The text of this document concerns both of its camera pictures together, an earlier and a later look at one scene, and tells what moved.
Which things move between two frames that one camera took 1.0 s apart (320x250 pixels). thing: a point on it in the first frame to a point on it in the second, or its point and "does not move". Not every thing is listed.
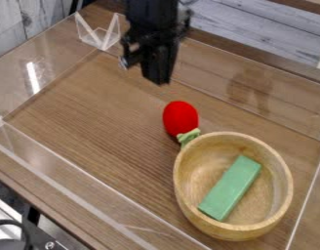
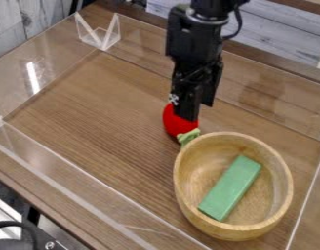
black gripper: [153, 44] to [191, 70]
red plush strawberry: [180, 119] does not move
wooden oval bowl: [206, 161] does not move
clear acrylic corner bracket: [100, 37] does not move
